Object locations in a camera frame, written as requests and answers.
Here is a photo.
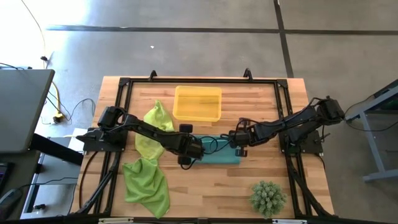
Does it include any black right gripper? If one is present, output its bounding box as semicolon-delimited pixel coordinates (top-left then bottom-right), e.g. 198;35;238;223
229;119;251;157

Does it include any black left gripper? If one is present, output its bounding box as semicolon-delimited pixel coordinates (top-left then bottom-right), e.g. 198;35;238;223
177;123;206;166

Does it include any teal microfiber towel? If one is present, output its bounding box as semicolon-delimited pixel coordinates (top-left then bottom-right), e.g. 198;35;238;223
194;135;242;165

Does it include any light yellow-green microfiber towel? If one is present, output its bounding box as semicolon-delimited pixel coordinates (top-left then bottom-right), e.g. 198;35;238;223
135;100;175;161

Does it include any dark green microfiber towel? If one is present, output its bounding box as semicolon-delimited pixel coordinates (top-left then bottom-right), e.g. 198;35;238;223
122;157;171;219

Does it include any yellow translucent plastic basket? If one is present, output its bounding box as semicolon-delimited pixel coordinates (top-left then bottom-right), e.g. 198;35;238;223
172;86;223;123

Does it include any artificial green succulent plant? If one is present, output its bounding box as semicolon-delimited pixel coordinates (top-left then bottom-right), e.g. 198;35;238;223
250;180;287;218

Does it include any black desk support beam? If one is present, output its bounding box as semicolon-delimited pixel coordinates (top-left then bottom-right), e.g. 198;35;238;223
29;133;85;166

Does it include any gray metal side table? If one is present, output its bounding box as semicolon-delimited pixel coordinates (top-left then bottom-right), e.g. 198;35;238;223
343;79;398;183

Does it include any gray desk top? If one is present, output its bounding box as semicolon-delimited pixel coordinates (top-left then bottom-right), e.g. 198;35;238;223
0;68;56;153

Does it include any black backlit keyboard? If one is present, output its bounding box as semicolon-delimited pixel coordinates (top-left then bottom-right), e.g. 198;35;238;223
0;162;13;187

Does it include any black computer mouse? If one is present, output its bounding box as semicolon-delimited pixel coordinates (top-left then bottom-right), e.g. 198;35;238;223
0;189;22;214

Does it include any black metal table frame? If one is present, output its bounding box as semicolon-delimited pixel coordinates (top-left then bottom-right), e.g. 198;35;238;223
71;68;335;218

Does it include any yellow power cable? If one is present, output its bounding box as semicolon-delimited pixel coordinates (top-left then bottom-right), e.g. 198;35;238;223
51;81;65;123

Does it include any thin floor cable with plug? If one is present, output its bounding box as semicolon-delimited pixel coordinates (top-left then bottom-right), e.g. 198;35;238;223
20;0;48;68

